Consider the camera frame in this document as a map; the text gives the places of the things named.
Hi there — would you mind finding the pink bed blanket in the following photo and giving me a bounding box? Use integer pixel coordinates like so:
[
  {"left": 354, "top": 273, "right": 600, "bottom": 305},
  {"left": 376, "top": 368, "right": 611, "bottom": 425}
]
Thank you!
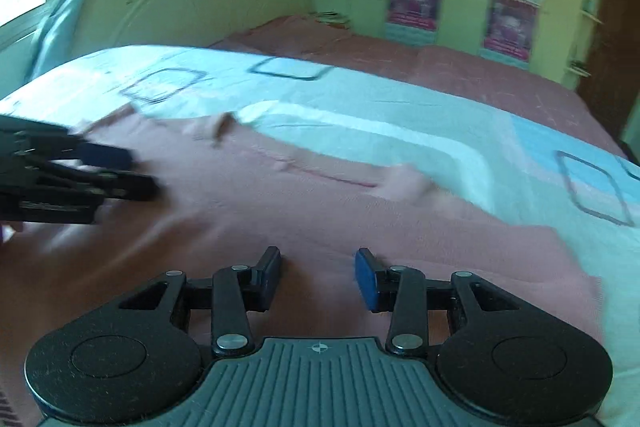
[{"left": 210, "top": 14, "right": 631, "bottom": 158}]

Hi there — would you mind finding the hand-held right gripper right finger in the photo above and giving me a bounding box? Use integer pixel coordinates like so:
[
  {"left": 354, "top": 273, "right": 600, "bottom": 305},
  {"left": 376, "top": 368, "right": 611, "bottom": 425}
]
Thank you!
[{"left": 355, "top": 248, "right": 521, "bottom": 355}]

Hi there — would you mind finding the white corner shelf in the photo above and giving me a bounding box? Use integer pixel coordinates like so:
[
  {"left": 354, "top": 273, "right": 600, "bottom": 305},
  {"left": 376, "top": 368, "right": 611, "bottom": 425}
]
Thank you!
[{"left": 569, "top": 0, "right": 614, "bottom": 78}]

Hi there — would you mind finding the pink sweater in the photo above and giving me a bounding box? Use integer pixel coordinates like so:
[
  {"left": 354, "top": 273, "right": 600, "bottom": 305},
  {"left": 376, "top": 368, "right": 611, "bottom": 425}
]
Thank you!
[{"left": 0, "top": 109, "right": 608, "bottom": 427}]

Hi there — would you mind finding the brown wooden door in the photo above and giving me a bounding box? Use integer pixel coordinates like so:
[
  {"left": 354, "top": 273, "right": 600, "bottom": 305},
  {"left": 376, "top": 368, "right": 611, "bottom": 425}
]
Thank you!
[{"left": 577, "top": 0, "right": 640, "bottom": 144}]

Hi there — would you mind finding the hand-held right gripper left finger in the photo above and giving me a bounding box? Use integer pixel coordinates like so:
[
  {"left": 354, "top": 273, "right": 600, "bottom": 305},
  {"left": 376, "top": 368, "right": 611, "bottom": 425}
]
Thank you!
[{"left": 119, "top": 247, "right": 282, "bottom": 356}]

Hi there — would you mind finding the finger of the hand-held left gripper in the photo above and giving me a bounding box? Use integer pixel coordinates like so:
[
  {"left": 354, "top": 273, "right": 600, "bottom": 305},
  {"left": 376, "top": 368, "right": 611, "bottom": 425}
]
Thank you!
[
  {"left": 70, "top": 138, "right": 135, "bottom": 172},
  {"left": 92, "top": 173, "right": 161, "bottom": 204}
]

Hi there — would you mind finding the bed with patterned sheet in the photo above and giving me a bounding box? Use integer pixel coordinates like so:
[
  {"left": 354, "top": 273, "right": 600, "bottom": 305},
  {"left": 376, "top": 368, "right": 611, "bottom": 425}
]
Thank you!
[{"left": 0, "top": 45, "right": 640, "bottom": 427}]

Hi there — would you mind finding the stack of books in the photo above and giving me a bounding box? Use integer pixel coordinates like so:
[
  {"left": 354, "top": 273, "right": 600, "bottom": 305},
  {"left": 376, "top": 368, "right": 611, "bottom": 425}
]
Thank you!
[{"left": 309, "top": 9, "right": 352, "bottom": 28}]

